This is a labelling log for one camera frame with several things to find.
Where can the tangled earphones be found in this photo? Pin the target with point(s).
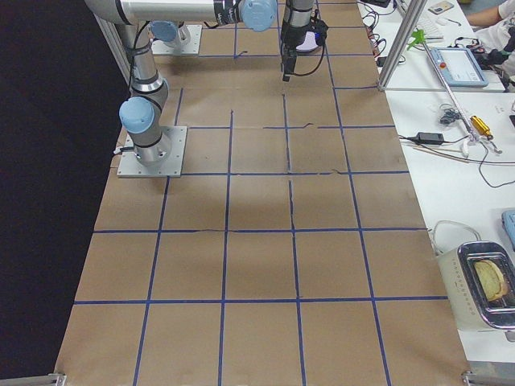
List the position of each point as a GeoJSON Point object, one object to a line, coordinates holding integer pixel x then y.
{"type": "Point", "coordinates": [449, 114]}

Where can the white plate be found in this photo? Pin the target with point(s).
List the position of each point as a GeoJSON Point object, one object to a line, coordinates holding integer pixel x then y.
{"type": "Point", "coordinates": [308, 45]}

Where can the wooden chopstick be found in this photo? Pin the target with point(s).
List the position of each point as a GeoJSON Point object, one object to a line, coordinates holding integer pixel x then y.
{"type": "Point", "coordinates": [441, 154]}

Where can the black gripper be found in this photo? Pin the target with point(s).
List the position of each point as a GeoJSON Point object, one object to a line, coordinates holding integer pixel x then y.
{"type": "Point", "coordinates": [290, 36]}

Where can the blue teach pendant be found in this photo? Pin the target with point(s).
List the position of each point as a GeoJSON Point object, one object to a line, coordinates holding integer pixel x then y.
{"type": "Point", "coordinates": [458, 67]}

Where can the black power adapter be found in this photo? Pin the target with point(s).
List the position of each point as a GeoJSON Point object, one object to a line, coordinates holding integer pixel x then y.
{"type": "Point", "coordinates": [426, 138]}

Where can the white keyboard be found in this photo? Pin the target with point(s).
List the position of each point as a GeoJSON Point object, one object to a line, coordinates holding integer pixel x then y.
{"type": "Point", "coordinates": [430, 29]}

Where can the brown paper table cover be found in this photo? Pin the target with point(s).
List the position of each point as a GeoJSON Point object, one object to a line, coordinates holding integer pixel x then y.
{"type": "Point", "coordinates": [292, 250]}

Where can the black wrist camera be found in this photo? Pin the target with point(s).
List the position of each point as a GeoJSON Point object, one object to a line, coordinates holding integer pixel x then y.
{"type": "Point", "coordinates": [320, 29]}

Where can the long white measuring stick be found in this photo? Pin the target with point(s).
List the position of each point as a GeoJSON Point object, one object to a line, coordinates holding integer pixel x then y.
{"type": "Point", "coordinates": [472, 134]}

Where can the toasted bread slice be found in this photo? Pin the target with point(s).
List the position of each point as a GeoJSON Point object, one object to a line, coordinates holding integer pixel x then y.
{"type": "Point", "coordinates": [491, 279]}

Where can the blue box corner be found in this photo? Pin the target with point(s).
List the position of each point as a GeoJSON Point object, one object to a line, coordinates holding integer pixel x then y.
{"type": "Point", "coordinates": [508, 222]}

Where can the aluminium frame post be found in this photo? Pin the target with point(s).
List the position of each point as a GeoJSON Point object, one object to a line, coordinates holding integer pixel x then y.
{"type": "Point", "coordinates": [397, 48]}

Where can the person in white shirt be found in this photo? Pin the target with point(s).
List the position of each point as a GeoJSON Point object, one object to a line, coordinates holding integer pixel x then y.
{"type": "Point", "coordinates": [494, 25]}

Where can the green plastic clip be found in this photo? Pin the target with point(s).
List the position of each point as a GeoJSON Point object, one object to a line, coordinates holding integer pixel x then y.
{"type": "Point", "coordinates": [418, 39]}

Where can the cream toaster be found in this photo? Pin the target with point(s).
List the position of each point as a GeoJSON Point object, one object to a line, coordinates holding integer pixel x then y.
{"type": "Point", "coordinates": [470, 307]}

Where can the yellow cylindrical tool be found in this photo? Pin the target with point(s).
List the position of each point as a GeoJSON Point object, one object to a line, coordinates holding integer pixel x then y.
{"type": "Point", "coordinates": [481, 127]}

